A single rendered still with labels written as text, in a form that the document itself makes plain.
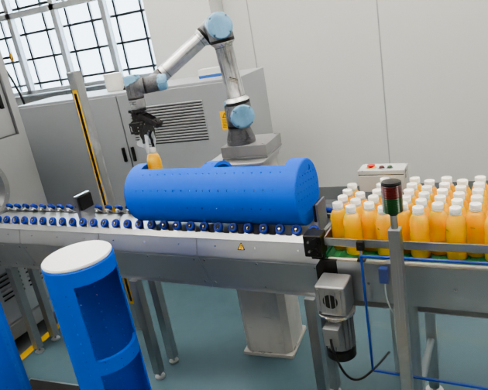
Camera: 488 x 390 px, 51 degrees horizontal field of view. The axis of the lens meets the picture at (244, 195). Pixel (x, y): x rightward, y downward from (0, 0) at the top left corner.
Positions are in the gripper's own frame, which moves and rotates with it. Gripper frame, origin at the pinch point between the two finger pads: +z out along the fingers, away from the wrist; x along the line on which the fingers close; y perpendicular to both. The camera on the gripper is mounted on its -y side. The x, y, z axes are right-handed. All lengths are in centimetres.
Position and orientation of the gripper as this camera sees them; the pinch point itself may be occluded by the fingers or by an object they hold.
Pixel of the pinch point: (151, 149)
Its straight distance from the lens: 247.8
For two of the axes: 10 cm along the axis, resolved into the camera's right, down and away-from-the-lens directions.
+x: -4.4, 3.6, -8.2
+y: -8.8, 0.0, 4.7
